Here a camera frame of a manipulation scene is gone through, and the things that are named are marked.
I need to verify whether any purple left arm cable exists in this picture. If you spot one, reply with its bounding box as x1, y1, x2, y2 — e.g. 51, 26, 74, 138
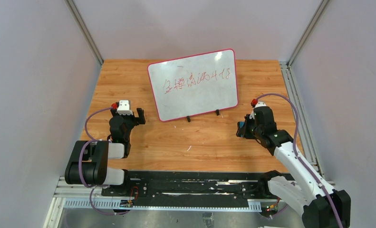
78, 104, 135, 217

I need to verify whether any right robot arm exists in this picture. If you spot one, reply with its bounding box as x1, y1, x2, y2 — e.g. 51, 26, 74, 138
236, 103, 351, 228

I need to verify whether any blue black foam eraser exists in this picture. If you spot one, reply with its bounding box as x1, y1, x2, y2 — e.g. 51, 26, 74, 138
241, 121, 246, 138

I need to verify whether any aluminium frame rail front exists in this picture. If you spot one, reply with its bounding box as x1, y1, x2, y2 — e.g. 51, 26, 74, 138
43, 177, 346, 228

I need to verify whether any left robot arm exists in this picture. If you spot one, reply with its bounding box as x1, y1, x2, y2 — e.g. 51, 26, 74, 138
65, 107, 145, 188

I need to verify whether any black mounting base plate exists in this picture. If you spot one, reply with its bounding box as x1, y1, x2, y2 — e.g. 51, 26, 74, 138
101, 171, 278, 209

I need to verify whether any aluminium corner post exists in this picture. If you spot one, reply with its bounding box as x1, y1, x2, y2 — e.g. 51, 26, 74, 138
287, 0, 330, 68
64, 0, 104, 66

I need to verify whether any left aluminium corner post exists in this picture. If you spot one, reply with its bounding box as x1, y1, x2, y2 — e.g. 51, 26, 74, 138
64, 0, 104, 66

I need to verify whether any aluminium side rail right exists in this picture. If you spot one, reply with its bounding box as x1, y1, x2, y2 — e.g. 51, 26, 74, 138
279, 61, 324, 177

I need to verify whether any pink framed whiteboard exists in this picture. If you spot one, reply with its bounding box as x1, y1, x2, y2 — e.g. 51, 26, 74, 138
147, 49, 239, 122

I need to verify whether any right aluminium corner post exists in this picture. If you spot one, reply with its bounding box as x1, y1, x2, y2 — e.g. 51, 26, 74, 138
287, 0, 330, 68

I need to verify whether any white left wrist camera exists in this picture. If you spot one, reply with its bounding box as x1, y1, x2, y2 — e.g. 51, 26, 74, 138
116, 100, 134, 115

